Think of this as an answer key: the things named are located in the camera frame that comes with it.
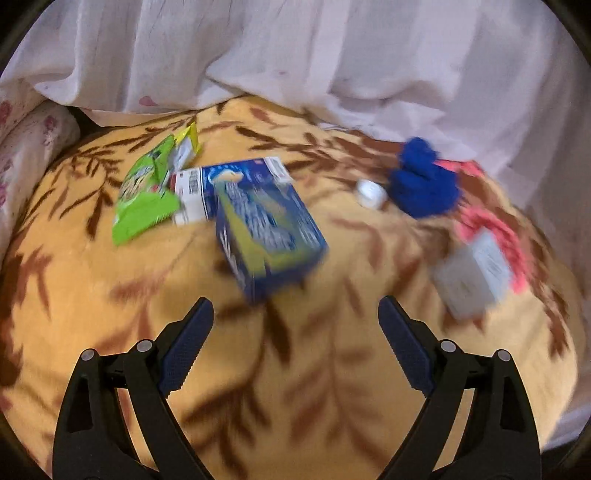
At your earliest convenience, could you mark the white cube box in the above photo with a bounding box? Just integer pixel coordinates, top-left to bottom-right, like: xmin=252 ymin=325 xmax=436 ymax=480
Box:
xmin=432 ymin=229 xmax=512 ymax=322

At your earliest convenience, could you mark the green snack wrapper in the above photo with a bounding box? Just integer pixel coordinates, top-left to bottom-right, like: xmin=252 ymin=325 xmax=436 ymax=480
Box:
xmin=112 ymin=122 xmax=201 ymax=246

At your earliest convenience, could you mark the blue cloth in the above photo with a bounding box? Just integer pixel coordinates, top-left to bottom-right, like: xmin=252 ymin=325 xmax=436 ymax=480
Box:
xmin=387 ymin=137 xmax=461 ymax=219

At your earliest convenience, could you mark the blue snack box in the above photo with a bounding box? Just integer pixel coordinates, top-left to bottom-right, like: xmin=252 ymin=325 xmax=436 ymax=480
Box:
xmin=214 ymin=181 xmax=328 ymax=303

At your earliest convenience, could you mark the white bottle cap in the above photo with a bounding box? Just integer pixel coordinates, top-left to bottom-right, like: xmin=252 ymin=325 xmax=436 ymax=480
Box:
xmin=355 ymin=179 xmax=388 ymax=210

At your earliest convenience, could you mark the yellow floral plush blanket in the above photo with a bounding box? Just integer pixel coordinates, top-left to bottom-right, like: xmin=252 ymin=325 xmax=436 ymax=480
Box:
xmin=1 ymin=97 xmax=585 ymax=479

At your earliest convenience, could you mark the folded pink floral quilt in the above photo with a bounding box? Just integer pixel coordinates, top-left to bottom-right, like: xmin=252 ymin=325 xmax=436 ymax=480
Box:
xmin=0 ymin=81 xmax=80 ymax=253

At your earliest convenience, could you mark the white sheer floral curtain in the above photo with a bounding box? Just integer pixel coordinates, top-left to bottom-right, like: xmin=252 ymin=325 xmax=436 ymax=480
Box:
xmin=1 ymin=1 xmax=590 ymax=284

